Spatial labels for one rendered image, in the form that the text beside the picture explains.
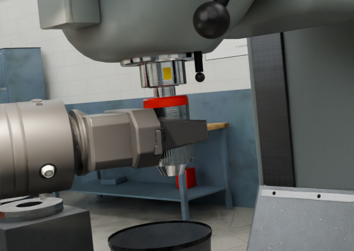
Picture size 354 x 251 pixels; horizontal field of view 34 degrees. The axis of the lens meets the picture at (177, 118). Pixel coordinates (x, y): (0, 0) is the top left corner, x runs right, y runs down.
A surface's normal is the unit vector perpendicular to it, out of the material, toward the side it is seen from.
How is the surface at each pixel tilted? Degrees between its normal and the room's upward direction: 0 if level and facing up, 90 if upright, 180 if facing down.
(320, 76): 90
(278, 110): 90
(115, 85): 90
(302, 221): 64
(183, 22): 127
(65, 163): 108
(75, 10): 90
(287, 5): 117
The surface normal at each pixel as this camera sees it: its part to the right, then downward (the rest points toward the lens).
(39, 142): 0.37, -0.13
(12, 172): 0.40, 0.39
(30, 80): 0.73, -0.04
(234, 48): -0.68, 0.11
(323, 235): -0.66, -0.34
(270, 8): -0.56, 0.54
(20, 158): 0.40, 0.14
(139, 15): -0.02, 0.48
